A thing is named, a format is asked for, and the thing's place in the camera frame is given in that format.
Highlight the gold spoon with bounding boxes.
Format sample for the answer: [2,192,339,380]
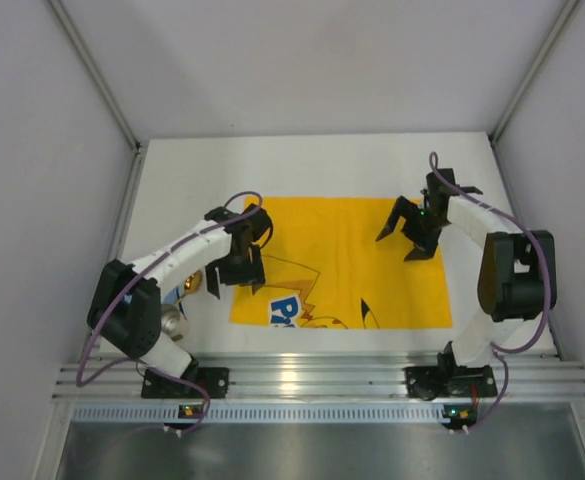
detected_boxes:
[175,270,204,309]

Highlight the yellow pikachu place mat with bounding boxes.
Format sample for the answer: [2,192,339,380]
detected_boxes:
[230,197,453,330]

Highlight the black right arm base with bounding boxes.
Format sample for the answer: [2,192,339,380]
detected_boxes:
[404,344,498,401]

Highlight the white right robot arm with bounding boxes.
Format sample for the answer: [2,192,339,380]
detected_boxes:
[378,167,557,381]

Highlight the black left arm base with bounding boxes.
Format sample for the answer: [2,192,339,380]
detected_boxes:
[140,365,230,400]

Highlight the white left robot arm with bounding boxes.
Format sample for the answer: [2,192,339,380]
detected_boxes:
[87,204,273,383]

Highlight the blue plastic plate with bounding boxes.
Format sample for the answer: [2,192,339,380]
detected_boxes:
[117,283,187,326]

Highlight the silver metal cup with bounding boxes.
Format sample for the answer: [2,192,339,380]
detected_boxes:
[160,304,190,342]

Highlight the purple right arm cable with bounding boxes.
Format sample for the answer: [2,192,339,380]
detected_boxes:
[429,151,553,435]

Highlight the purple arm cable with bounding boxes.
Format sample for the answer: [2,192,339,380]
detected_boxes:
[429,151,553,435]
[75,191,273,436]

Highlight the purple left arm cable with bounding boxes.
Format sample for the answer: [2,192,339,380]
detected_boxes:
[75,191,273,436]

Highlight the perforated metal cable duct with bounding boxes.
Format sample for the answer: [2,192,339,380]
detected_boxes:
[72,403,476,424]

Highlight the aluminium front frame rail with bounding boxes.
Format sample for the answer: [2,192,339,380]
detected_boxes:
[52,353,585,403]

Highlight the right aluminium frame post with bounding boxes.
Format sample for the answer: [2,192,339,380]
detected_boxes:
[488,0,583,147]

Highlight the aluminium frame post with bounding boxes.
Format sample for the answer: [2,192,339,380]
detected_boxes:
[45,0,141,152]
[488,0,583,147]

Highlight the left aluminium frame post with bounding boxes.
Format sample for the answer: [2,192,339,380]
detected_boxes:
[45,0,141,152]

